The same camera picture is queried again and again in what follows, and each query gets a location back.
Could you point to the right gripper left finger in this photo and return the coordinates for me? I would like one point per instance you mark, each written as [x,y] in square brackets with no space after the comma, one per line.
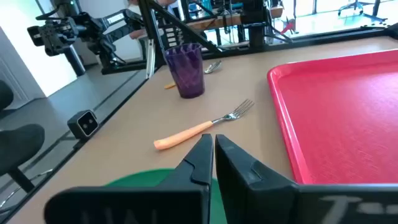
[186,202]

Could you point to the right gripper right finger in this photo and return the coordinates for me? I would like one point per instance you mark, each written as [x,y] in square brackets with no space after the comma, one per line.
[264,202]

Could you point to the green round plate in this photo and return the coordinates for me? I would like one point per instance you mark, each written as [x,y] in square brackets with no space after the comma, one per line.
[140,179]

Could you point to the red plastic tray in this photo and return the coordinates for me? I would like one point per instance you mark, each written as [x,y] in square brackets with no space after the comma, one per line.
[342,118]

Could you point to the purple faceted plastic cup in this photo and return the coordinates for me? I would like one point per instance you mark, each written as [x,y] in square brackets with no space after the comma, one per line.
[186,74]

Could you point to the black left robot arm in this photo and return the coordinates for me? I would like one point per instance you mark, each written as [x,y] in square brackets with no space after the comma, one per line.
[118,21]

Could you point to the silver metal bar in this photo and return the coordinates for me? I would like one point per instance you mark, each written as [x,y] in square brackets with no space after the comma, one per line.
[150,59]

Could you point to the black office chair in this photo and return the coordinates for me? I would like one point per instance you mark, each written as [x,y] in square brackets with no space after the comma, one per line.
[18,146]
[354,6]

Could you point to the black box with white labels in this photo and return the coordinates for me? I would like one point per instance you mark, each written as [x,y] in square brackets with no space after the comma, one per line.
[174,35]

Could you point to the wooden background table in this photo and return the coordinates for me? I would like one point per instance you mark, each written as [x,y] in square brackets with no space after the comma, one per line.
[214,21]

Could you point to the black equipment stand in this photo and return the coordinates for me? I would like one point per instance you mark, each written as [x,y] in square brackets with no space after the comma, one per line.
[256,28]

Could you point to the small red object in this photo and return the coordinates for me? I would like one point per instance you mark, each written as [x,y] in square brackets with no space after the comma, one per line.
[289,26]

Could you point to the small black camera box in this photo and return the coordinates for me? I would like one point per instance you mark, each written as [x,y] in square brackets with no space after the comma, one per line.
[84,124]

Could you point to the black aluminium rig frame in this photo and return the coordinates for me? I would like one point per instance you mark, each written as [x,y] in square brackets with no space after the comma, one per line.
[154,31]

